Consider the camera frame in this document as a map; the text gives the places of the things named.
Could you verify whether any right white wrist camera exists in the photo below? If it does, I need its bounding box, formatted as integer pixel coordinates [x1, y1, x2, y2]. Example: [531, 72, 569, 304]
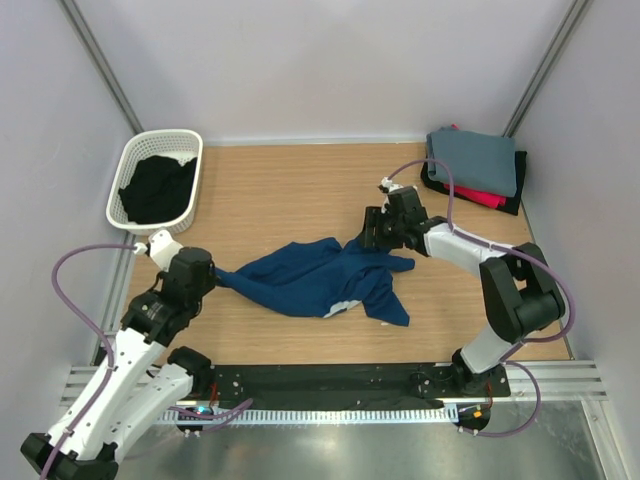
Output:
[378, 177, 402, 213]

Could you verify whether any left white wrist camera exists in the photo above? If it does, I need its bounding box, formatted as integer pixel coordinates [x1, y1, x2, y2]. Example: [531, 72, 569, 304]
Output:
[133, 229, 183, 271]

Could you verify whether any folded grey t-shirt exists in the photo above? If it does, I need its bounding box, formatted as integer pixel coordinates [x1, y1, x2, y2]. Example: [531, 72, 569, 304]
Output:
[426, 126, 517, 197]

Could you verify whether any white plastic laundry basket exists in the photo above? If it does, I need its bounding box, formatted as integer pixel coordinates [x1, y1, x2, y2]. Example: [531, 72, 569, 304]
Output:
[106, 129, 203, 236]

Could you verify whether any blue mickey t-shirt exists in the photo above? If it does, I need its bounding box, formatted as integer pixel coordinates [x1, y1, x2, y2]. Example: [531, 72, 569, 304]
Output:
[216, 237, 415, 327]

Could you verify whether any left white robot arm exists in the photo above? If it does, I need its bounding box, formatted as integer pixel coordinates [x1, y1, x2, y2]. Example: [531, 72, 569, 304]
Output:
[21, 247, 216, 479]

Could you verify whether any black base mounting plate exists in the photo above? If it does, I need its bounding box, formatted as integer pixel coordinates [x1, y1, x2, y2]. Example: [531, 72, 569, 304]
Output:
[187, 363, 511, 411]

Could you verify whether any aluminium frame rail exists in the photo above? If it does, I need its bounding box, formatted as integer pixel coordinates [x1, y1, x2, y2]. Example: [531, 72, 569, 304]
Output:
[59, 360, 608, 407]

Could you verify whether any black t-shirt in basket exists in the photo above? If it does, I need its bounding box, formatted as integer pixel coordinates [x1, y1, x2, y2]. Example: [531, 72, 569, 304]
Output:
[118, 155, 198, 224]

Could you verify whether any white slotted cable duct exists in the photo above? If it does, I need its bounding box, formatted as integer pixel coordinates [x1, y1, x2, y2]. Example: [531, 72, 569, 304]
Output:
[149, 405, 459, 426]

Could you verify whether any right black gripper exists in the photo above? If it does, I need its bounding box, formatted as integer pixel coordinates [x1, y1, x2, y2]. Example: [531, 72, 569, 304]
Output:
[358, 206, 406, 249]

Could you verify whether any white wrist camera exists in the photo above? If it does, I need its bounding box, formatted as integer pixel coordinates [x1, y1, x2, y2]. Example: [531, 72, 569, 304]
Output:
[378, 177, 402, 213]
[133, 229, 183, 271]

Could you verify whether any folded black t-shirt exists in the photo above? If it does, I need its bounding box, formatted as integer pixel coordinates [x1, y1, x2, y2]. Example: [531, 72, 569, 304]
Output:
[420, 151, 527, 216]

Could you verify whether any folded pink t-shirt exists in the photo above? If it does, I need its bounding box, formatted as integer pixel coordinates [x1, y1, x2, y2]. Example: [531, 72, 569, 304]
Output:
[453, 186, 506, 209]

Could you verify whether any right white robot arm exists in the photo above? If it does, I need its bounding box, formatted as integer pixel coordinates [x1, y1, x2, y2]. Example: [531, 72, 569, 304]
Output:
[359, 178, 565, 396]

